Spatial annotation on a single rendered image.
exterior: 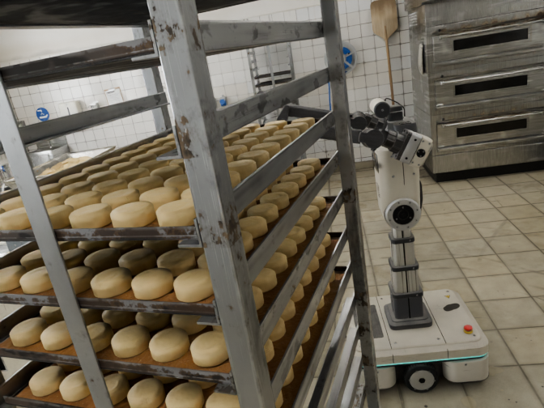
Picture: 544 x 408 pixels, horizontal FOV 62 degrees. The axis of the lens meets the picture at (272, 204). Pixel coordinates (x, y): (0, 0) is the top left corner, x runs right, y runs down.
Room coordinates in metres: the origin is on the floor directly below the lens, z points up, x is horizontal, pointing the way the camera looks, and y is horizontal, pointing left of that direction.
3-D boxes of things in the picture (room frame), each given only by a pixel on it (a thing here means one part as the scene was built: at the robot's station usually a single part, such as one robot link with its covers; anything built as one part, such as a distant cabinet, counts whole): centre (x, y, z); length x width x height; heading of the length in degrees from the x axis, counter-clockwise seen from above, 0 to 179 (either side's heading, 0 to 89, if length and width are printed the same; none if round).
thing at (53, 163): (2.21, 0.95, 1.25); 0.56 x 0.29 x 0.14; 172
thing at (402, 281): (2.01, -0.59, 0.38); 0.13 x 0.13 x 0.40; 83
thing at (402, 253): (2.01, -0.59, 0.53); 0.11 x 0.11 x 0.40; 83
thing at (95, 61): (0.78, 0.15, 1.68); 0.60 x 0.40 x 0.02; 157
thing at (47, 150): (6.32, 2.86, 0.93); 0.99 x 0.38 x 1.09; 81
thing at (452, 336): (2.01, -0.58, 0.24); 0.68 x 0.53 x 0.41; 83
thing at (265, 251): (0.71, -0.04, 1.41); 0.64 x 0.03 x 0.03; 157
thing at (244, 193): (0.71, -0.04, 1.50); 0.64 x 0.03 x 0.03; 157
